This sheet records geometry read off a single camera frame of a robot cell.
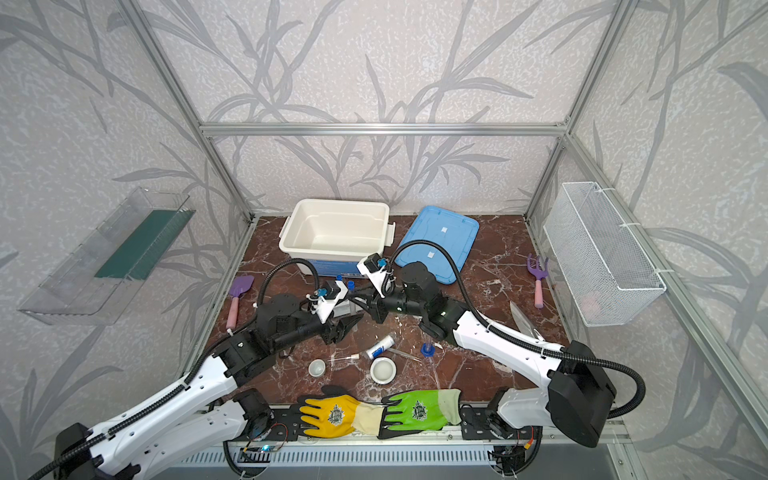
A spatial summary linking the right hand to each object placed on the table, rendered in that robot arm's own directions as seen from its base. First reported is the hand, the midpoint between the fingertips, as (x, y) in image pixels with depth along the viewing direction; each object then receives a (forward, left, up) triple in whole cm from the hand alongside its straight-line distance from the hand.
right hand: (353, 285), depth 70 cm
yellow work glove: (-24, +4, -24) cm, 34 cm away
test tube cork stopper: (-9, +6, -26) cm, 28 cm away
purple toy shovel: (+15, +43, -25) cm, 52 cm away
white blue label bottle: (-5, -7, -24) cm, 25 cm away
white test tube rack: (-5, 0, 0) cm, 6 cm away
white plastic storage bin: (+42, +16, -28) cm, 53 cm away
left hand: (-2, -1, -3) cm, 4 cm away
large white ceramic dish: (-12, -6, -25) cm, 29 cm away
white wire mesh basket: (-2, -55, +8) cm, 55 cm away
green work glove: (-22, -14, -25) cm, 36 cm away
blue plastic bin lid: (+40, -32, -27) cm, 58 cm away
